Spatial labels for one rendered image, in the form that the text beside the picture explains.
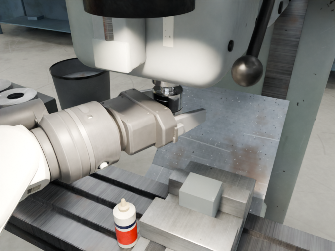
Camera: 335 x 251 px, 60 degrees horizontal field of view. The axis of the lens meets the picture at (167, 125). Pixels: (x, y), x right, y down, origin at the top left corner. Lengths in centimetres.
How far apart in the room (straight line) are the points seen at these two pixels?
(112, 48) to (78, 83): 201
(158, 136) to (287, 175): 59
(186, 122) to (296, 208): 178
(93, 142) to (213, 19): 19
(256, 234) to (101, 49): 49
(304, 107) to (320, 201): 150
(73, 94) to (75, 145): 203
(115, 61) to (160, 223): 29
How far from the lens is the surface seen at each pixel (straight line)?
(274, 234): 65
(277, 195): 97
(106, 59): 30
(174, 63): 31
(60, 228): 66
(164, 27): 30
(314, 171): 249
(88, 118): 35
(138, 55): 30
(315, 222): 209
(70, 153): 34
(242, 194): 55
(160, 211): 51
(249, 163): 79
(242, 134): 80
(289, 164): 89
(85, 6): 19
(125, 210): 54
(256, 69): 28
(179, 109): 43
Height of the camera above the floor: 145
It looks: 31 degrees down
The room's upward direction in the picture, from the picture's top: straight up
